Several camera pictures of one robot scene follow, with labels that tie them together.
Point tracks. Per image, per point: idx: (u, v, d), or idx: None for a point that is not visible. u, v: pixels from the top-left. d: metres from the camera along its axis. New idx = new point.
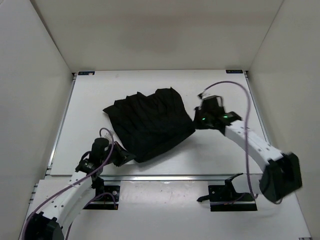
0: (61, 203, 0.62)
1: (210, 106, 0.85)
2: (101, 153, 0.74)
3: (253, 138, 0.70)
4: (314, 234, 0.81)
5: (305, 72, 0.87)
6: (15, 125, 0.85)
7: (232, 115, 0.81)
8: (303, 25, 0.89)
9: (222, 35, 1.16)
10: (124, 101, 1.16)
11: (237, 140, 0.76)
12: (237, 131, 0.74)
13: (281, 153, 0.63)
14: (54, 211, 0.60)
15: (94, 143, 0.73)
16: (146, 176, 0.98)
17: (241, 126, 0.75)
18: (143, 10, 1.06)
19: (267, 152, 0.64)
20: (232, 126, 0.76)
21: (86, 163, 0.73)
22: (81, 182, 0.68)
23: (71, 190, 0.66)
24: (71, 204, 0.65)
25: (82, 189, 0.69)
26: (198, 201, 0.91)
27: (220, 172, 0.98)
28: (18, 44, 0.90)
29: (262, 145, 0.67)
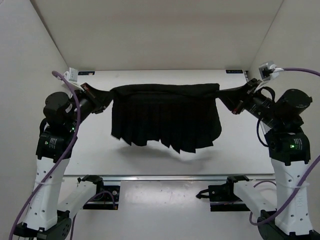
0: (41, 209, 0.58)
1: (284, 113, 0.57)
2: (62, 117, 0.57)
3: (298, 200, 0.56)
4: None
5: (305, 72, 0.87)
6: (15, 125, 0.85)
7: (302, 145, 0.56)
8: (303, 25, 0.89)
9: (222, 35, 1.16)
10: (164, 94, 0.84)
11: (278, 174, 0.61)
12: (287, 178, 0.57)
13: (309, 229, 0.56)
14: (37, 221, 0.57)
15: (47, 111, 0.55)
16: (146, 176, 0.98)
17: (299, 173, 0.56)
18: (143, 11, 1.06)
19: (297, 223, 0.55)
20: (289, 166, 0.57)
21: (47, 140, 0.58)
22: (52, 176, 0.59)
23: (45, 188, 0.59)
24: (52, 198, 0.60)
25: (58, 176, 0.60)
26: (197, 197, 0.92)
27: (220, 172, 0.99)
28: (18, 44, 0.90)
29: (300, 212, 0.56)
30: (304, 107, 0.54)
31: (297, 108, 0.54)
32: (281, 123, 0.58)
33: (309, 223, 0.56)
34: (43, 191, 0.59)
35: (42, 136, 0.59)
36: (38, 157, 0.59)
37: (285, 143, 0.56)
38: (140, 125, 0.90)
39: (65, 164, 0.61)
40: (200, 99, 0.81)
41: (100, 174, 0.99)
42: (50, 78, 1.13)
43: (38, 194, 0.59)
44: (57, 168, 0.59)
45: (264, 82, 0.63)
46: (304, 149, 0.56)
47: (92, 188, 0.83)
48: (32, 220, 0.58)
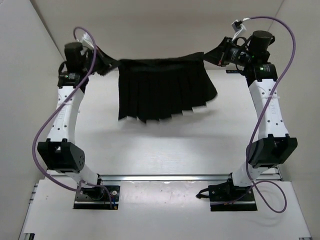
0: (63, 124, 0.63)
1: (256, 47, 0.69)
2: (79, 57, 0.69)
3: (272, 108, 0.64)
4: (314, 235, 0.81)
5: (305, 72, 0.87)
6: (15, 125, 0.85)
7: (270, 69, 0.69)
8: (303, 25, 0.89)
9: (222, 35, 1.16)
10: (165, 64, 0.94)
11: (254, 96, 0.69)
12: (261, 92, 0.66)
13: (287, 132, 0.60)
14: (60, 134, 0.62)
15: (65, 50, 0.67)
16: (146, 176, 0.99)
17: (270, 87, 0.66)
18: (143, 10, 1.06)
19: (273, 126, 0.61)
20: (261, 82, 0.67)
21: (66, 75, 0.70)
22: (72, 98, 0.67)
23: (66, 108, 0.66)
24: (72, 121, 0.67)
25: (76, 103, 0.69)
26: (197, 197, 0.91)
27: (220, 172, 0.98)
28: (18, 44, 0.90)
29: (274, 117, 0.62)
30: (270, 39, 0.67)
31: (263, 39, 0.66)
32: (255, 57, 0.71)
33: (284, 128, 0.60)
34: (65, 111, 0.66)
35: (60, 76, 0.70)
36: (59, 87, 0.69)
37: (257, 71, 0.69)
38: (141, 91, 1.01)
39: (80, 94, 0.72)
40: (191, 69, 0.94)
41: (100, 173, 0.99)
42: (50, 77, 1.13)
43: (59, 114, 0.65)
44: (76, 93, 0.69)
45: (237, 32, 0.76)
46: (273, 73, 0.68)
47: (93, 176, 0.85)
48: (55, 136, 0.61)
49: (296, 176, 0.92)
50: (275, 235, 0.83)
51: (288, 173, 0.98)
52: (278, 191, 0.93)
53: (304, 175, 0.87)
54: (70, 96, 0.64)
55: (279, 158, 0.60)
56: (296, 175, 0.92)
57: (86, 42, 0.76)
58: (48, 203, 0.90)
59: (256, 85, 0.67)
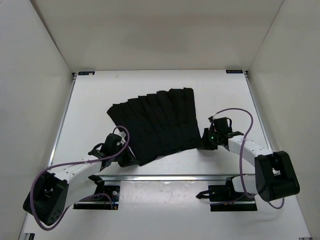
0: (72, 172, 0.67)
1: (218, 124, 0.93)
2: (113, 147, 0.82)
3: (250, 144, 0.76)
4: (314, 234, 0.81)
5: (305, 72, 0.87)
6: (15, 125, 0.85)
7: (236, 132, 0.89)
8: (303, 25, 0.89)
9: (222, 35, 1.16)
10: (159, 112, 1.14)
11: (236, 149, 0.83)
12: (236, 141, 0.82)
13: (272, 151, 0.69)
14: (65, 175, 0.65)
15: (109, 136, 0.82)
16: (146, 176, 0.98)
17: (240, 137, 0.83)
18: (143, 11, 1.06)
19: (258, 151, 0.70)
20: (233, 138, 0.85)
21: (98, 151, 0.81)
22: (92, 163, 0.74)
23: (83, 165, 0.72)
24: (79, 176, 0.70)
25: (91, 169, 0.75)
26: (197, 197, 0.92)
27: (221, 172, 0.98)
28: (18, 44, 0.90)
29: (256, 147, 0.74)
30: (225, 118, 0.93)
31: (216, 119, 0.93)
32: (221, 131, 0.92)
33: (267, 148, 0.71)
34: (81, 166, 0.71)
35: (92, 153, 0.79)
36: (89, 153, 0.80)
37: (227, 135, 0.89)
38: (133, 122, 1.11)
39: (98, 166, 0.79)
40: (177, 114, 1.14)
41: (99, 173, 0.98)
42: (50, 78, 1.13)
43: (75, 165, 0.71)
44: (96, 163, 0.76)
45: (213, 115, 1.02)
46: (238, 132, 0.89)
47: (91, 185, 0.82)
48: (61, 175, 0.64)
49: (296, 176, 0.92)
50: (275, 235, 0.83)
51: None
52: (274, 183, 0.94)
53: (302, 175, 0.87)
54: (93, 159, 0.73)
55: (288, 181, 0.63)
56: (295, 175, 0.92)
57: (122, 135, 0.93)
58: None
59: (232, 140, 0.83)
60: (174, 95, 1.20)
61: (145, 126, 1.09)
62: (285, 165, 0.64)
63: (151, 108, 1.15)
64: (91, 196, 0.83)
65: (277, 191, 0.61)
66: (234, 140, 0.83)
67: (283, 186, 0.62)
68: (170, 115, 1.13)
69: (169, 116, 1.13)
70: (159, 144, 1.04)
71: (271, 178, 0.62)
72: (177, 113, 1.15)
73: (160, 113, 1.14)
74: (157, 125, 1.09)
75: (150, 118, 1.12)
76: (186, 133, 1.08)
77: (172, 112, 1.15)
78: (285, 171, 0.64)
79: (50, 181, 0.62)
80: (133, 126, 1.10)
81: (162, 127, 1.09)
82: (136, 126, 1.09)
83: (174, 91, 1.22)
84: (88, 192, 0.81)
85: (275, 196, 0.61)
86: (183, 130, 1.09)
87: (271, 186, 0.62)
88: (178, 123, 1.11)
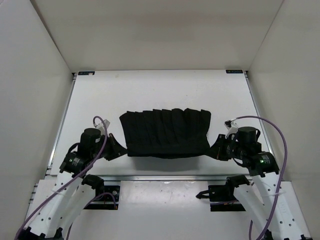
0: (47, 216, 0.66)
1: (246, 140, 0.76)
2: (91, 145, 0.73)
3: (281, 209, 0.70)
4: (314, 234, 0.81)
5: (305, 72, 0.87)
6: (15, 125, 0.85)
7: (270, 161, 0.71)
8: (303, 25, 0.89)
9: (222, 35, 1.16)
10: (167, 126, 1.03)
11: (259, 189, 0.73)
12: (267, 188, 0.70)
13: (300, 235, 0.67)
14: (41, 226, 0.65)
15: (83, 136, 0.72)
16: (146, 176, 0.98)
17: (273, 182, 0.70)
18: (143, 11, 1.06)
19: (286, 231, 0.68)
20: (264, 178, 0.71)
21: (71, 159, 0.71)
22: (64, 190, 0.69)
23: (57, 197, 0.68)
24: (59, 210, 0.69)
25: (69, 192, 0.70)
26: (197, 197, 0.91)
27: (220, 172, 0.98)
28: (18, 43, 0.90)
29: (286, 218, 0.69)
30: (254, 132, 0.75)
31: (244, 133, 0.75)
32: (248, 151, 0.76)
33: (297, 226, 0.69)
34: (55, 201, 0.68)
35: (62, 169, 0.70)
36: (60, 171, 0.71)
37: (258, 163, 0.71)
38: (138, 135, 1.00)
39: (79, 181, 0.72)
40: (189, 130, 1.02)
41: (98, 174, 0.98)
42: (50, 77, 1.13)
43: (48, 203, 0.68)
44: (73, 182, 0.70)
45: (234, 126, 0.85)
46: (273, 164, 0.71)
47: (89, 191, 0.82)
48: (38, 227, 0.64)
49: (296, 175, 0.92)
50: None
51: (287, 174, 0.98)
52: None
53: (303, 175, 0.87)
54: (64, 188, 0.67)
55: None
56: (295, 175, 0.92)
57: (102, 128, 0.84)
58: None
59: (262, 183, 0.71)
60: (189, 114, 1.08)
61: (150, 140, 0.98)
62: None
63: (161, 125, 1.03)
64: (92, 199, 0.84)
65: None
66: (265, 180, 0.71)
67: None
68: (180, 130, 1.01)
69: (176, 128, 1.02)
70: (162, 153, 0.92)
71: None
72: (189, 128, 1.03)
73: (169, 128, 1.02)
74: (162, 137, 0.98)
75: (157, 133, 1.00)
76: (195, 142, 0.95)
77: (183, 127, 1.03)
78: None
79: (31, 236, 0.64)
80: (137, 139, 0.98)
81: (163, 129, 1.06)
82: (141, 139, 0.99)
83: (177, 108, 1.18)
84: (88, 197, 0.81)
85: None
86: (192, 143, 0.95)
87: None
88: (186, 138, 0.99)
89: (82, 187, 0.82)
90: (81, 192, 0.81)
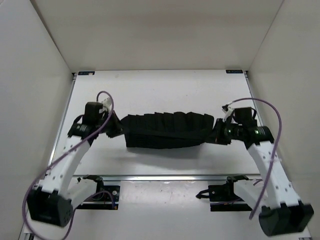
0: (59, 174, 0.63)
1: (241, 116, 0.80)
2: (95, 115, 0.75)
3: (276, 172, 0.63)
4: (314, 235, 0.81)
5: (305, 71, 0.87)
6: (15, 125, 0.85)
7: (266, 133, 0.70)
8: (303, 25, 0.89)
9: (222, 35, 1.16)
10: (168, 126, 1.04)
11: (255, 160, 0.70)
12: (262, 155, 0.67)
13: (297, 201, 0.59)
14: (53, 184, 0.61)
15: (88, 105, 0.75)
16: (146, 176, 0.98)
17: (269, 150, 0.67)
18: (143, 11, 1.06)
19: (281, 194, 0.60)
20: (259, 146, 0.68)
21: (79, 126, 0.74)
22: (75, 149, 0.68)
23: (68, 158, 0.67)
24: (70, 171, 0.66)
25: (78, 154, 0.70)
26: (197, 197, 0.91)
27: (219, 172, 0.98)
28: (17, 43, 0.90)
29: (281, 183, 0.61)
30: (249, 109, 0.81)
31: (238, 110, 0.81)
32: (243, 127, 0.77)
33: (295, 193, 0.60)
34: (66, 161, 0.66)
35: (70, 134, 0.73)
36: (68, 136, 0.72)
37: (252, 134, 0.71)
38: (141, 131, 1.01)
39: (87, 147, 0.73)
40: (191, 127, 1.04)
41: (100, 173, 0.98)
42: (50, 77, 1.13)
43: (59, 163, 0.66)
44: (82, 145, 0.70)
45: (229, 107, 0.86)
46: (268, 134, 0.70)
47: (92, 184, 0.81)
48: (50, 187, 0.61)
49: (296, 175, 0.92)
50: None
51: (287, 174, 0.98)
52: None
53: (303, 175, 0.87)
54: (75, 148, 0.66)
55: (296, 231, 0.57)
56: (296, 175, 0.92)
57: (107, 104, 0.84)
58: None
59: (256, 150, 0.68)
60: (192, 118, 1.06)
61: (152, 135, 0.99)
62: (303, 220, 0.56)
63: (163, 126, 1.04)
64: (93, 194, 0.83)
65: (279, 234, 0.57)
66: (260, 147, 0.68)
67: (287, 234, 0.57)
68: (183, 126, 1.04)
69: (180, 125, 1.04)
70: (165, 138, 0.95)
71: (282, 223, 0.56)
72: (191, 126, 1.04)
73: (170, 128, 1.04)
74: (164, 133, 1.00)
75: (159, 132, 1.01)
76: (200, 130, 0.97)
77: (185, 125, 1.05)
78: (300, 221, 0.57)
79: (42, 196, 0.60)
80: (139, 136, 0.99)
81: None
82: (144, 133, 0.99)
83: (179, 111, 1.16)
84: (90, 190, 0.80)
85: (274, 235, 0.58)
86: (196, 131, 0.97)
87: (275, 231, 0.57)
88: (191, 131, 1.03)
89: (82, 182, 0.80)
90: (83, 182, 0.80)
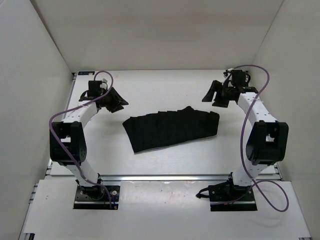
0: (78, 115, 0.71)
1: (236, 78, 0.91)
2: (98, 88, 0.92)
3: (257, 105, 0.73)
4: (314, 234, 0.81)
5: (305, 71, 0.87)
6: (15, 125, 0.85)
7: (251, 88, 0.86)
8: (303, 25, 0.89)
9: (222, 35, 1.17)
10: (166, 122, 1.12)
11: (245, 108, 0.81)
12: (247, 99, 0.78)
13: (274, 119, 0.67)
14: (72, 119, 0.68)
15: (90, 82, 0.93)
16: (146, 176, 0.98)
17: (252, 95, 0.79)
18: (143, 11, 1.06)
19: (262, 116, 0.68)
20: (245, 94, 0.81)
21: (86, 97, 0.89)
22: (87, 105, 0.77)
23: (83, 109, 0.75)
24: (83, 119, 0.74)
25: (88, 111, 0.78)
26: (197, 197, 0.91)
27: (219, 172, 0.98)
28: (17, 43, 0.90)
29: (262, 111, 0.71)
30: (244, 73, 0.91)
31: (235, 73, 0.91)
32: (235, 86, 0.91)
33: (272, 116, 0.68)
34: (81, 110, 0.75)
35: (81, 100, 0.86)
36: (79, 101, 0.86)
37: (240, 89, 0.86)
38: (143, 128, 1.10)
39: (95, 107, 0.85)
40: (187, 118, 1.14)
41: (100, 173, 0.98)
42: (50, 77, 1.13)
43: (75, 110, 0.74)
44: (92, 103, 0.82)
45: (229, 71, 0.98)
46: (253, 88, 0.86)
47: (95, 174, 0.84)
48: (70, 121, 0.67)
49: (296, 175, 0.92)
50: (276, 235, 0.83)
51: (287, 174, 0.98)
52: (276, 186, 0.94)
53: (302, 175, 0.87)
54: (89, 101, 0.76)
55: (277, 149, 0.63)
56: (295, 175, 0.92)
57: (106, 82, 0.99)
58: (48, 203, 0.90)
59: (242, 96, 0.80)
60: (190, 112, 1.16)
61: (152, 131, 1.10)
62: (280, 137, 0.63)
63: (165, 122, 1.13)
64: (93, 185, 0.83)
65: (262, 153, 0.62)
66: (246, 95, 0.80)
67: (269, 151, 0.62)
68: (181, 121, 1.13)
69: (177, 115, 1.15)
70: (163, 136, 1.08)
71: (261, 142, 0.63)
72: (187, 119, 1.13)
73: (171, 127, 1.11)
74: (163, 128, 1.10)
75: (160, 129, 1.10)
76: (197, 124, 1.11)
77: (181, 118, 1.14)
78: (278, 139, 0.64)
79: (63, 128, 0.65)
80: (140, 132, 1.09)
81: (167, 130, 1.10)
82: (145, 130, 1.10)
83: (181, 111, 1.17)
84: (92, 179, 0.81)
85: (258, 157, 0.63)
86: (194, 125, 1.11)
87: (258, 149, 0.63)
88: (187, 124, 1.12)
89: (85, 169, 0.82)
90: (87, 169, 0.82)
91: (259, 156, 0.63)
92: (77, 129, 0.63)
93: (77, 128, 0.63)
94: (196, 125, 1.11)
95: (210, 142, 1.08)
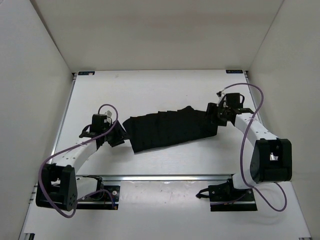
0: (73, 156, 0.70)
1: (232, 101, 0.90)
2: (102, 125, 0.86)
3: (256, 125, 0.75)
4: (314, 234, 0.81)
5: (305, 71, 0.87)
6: (15, 125, 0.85)
7: (246, 109, 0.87)
8: (303, 25, 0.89)
9: (222, 35, 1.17)
10: (167, 122, 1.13)
11: (241, 128, 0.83)
12: (244, 118, 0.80)
13: (275, 137, 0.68)
14: (67, 161, 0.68)
15: (94, 116, 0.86)
16: (146, 176, 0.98)
17: (248, 115, 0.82)
18: (143, 11, 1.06)
19: (262, 135, 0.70)
20: (241, 114, 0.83)
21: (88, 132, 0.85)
22: (87, 144, 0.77)
23: (80, 148, 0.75)
24: (79, 160, 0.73)
25: (87, 150, 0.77)
26: (197, 197, 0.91)
27: (219, 172, 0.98)
28: (17, 43, 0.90)
29: (261, 130, 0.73)
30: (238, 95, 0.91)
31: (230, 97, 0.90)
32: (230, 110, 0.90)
33: (272, 134, 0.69)
34: (78, 150, 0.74)
35: (82, 135, 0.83)
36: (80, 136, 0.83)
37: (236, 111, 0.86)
38: (143, 129, 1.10)
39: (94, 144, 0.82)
40: (186, 117, 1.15)
41: (100, 173, 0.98)
42: (50, 77, 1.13)
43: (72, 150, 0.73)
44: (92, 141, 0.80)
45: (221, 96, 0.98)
46: (248, 109, 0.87)
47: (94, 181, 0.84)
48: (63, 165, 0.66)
49: (296, 175, 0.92)
50: (275, 235, 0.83)
51: None
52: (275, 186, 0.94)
53: (302, 175, 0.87)
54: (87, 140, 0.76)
55: (282, 168, 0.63)
56: (295, 175, 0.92)
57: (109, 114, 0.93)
58: None
59: (238, 117, 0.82)
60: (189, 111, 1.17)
61: (152, 131, 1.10)
62: (284, 155, 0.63)
63: (165, 122, 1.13)
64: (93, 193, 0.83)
65: (267, 172, 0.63)
66: (243, 116, 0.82)
67: (274, 171, 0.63)
68: (180, 121, 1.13)
69: (177, 114, 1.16)
70: (164, 135, 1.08)
71: (264, 160, 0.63)
72: (187, 118, 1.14)
73: (171, 127, 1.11)
74: (164, 128, 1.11)
75: (160, 129, 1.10)
76: (196, 122, 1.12)
77: (181, 118, 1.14)
78: (282, 158, 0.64)
79: (54, 171, 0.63)
80: (141, 132, 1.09)
81: (167, 130, 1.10)
82: (145, 130, 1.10)
83: (180, 111, 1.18)
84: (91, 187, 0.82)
85: (265, 176, 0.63)
86: (194, 124, 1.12)
87: (263, 168, 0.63)
88: (187, 123, 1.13)
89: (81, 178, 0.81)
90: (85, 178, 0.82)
91: (264, 177, 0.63)
92: (67, 176, 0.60)
93: (68, 175, 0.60)
94: (195, 123, 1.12)
95: (210, 142, 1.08)
